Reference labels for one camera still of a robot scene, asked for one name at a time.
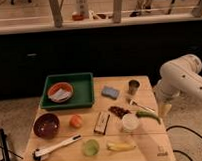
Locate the blue sponge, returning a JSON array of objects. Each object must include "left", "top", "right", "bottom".
[{"left": 101, "top": 86, "right": 120, "bottom": 100}]

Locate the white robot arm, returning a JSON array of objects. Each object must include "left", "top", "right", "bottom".
[{"left": 154, "top": 54, "right": 202, "bottom": 118}]

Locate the orange bowl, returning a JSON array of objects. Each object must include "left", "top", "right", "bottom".
[{"left": 47, "top": 82, "right": 74, "bottom": 103}]

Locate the purple bowl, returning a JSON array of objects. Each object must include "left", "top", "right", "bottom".
[{"left": 33, "top": 113, "right": 60, "bottom": 139}]

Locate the green chili pepper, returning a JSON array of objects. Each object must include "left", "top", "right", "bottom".
[{"left": 136, "top": 111, "right": 161, "bottom": 124}]

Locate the metal fork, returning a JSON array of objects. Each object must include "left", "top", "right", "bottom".
[{"left": 127, "top": 98, "right": 156, "bottom": 113}]

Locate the white lidded container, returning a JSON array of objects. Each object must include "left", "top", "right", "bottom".
[{"left": 122, "top": 114, "right": 139, "bottom": 133}]

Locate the metal cup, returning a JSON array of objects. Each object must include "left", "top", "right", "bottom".
[{"left": 128, "top": 80, "right": 140, "bottom": 95}]

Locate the dark red dried fruit pile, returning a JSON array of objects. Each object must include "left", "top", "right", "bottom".
[{"left": 109, "top": 106, "right": 130, "bottom": 118}]

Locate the wooden block box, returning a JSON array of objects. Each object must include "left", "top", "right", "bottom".
[{"left": 94, "top": 112, "right": 110, "bottom": 135}]

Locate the yellow banana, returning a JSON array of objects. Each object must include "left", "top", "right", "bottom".
[{"left": 107, "top": 142, "right": 136, "bottom": 152}]

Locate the green round lid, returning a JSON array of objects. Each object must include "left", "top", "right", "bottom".
[{"left": 82, "top": 139, "right": 100, "bottom": 157}]

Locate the orange fruit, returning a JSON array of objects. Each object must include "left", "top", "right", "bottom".
[{"left": 69, "top": 115, "right": 83, "bottom": 128}]

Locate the green plastic tray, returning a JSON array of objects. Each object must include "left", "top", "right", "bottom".
[{"left": 40, "top": 72, "right": 94, "bottom": 110}]

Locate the red object on shelf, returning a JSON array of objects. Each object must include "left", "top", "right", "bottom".
[{"left": 71, "top": 12, "right": 84, "bottom": 21}]

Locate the white dish brush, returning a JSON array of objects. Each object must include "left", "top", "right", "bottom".
[{"left": 33, "top": 135, "right": 81, "bottom": 161}]

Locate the black stand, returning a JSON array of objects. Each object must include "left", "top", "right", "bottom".
[{"left": 0, "top": 128, "right": 22, "bottom": 161}]

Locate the black floor cable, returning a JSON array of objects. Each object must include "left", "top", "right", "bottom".
[{"left": 165, "top": 124, "right": 202, "bottom": 161}]

